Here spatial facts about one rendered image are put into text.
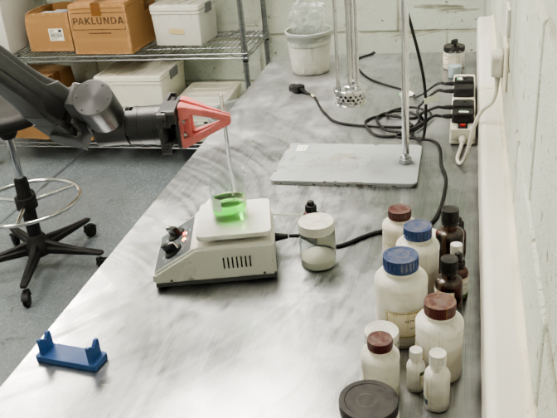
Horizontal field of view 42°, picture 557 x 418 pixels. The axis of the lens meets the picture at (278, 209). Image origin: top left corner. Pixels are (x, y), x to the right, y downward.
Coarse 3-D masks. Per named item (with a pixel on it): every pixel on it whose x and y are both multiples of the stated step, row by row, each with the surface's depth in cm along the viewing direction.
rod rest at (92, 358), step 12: (48, 336) 104; (48, 348) 104; (60, 348) 104; (72, 348) 104; (84, 348) 104; (96, 348) 101; (36, 360) 103; (48, 360) 102; (60, 360) 102; (72, 360) 101; (84, 360) 101; (96, 360) 101
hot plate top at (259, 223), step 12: (204, 204) 124; (252, 204) 123; (264, 204) 122; (204, 216) 120; (252, 216) 118; (264, 216) 118; (204, 228) 116; (216, 228) 116; (228, 228) 116; (240, 228) 115; (252, 228) 115; (264, 228) 115; (204, 240) 114; (216, 240) 114
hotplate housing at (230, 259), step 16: (272, 224) 120; (192, 240) 117; (224, 240) 116; (240, 240) 116; (256, 240) 115; (272, 240) 116; (192, 256) 115; (208, 256) 115; (224, 256) 115; (240, 256) 115; (256, 256) 115; (272, 256) 115; (160, 272) 116; (176, 272) 116; (192, 272) 116; (208, 272) 116; (224, 272) 116; (240, 272) 116; (256, 272) 117; (272, 272) 117
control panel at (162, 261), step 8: (184, 224) 125; (192, 224) 123; (168, 240) 124; (176, 240) 122; (184, 240) 119; (160, 248) 123; (184, 248) 117; (160, 256) 120; (176, 256) 116; (160, 264) 118
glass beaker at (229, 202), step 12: (216, 168) 118; (228, 168) 118; (240, 168) 117; (216, 180) 118; (228, 180) 119; (240, 180) 114; (216, 192) 114; (228, 192) 114; (240, 192) 115; (216, 204) 115; (228, 204) 115; (240, 204) 115; (216, 216) 116; (228, 216) 116; (240, 216) 116
